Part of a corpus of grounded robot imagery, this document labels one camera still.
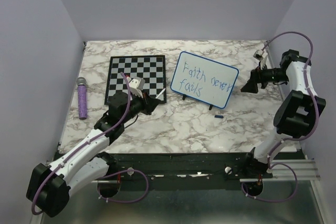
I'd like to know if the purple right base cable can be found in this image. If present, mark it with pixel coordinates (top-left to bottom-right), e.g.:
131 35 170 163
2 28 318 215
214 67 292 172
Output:
241 162 297 203

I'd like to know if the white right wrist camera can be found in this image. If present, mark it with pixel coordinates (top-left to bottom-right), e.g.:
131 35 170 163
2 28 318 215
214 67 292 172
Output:
253 49 268 70

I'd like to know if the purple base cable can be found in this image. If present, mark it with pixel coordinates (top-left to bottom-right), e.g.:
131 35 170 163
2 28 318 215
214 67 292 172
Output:
98 168 150 204
241 162 297 203

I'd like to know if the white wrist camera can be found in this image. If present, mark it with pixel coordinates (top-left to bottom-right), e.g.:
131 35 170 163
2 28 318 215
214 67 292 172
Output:
127 77 145 98
253 49 268 70

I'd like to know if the black white chessboard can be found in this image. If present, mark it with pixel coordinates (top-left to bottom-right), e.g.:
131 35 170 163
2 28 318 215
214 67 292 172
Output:
104 55 167 105

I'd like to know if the purple toy microphone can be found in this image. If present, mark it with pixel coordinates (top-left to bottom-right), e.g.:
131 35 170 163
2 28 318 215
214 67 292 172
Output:
76 77 87 120

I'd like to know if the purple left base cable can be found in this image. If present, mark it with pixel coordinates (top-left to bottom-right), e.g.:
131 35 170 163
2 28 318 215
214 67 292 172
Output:
98 168 150 204

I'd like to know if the blue framed whiteboard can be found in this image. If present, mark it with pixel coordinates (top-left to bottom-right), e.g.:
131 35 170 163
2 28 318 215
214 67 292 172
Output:
170 51 239 109

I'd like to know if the white blue whiteboard marker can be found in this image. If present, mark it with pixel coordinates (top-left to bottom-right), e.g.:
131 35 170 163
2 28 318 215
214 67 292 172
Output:
155 88 166 99

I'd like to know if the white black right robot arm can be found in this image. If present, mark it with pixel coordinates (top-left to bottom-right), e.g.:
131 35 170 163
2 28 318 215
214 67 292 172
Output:
241 49 326 178

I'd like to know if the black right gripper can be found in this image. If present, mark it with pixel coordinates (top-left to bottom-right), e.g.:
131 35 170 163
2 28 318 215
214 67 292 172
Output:
240 61 289 93

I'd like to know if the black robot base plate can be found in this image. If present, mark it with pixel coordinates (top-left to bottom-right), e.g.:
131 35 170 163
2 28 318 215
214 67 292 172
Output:
97 152 272 191

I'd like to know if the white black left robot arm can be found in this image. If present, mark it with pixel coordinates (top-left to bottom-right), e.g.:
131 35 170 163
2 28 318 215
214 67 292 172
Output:
26 91 160 217

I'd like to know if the blue marker cap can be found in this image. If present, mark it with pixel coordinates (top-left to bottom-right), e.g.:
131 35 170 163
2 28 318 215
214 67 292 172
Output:
214 115 224 119

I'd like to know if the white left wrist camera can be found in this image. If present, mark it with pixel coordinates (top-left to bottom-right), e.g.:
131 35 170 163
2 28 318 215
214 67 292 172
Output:
127 77 145 98

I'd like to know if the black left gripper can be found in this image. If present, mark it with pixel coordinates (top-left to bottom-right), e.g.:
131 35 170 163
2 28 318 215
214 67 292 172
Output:
121 89 161 124

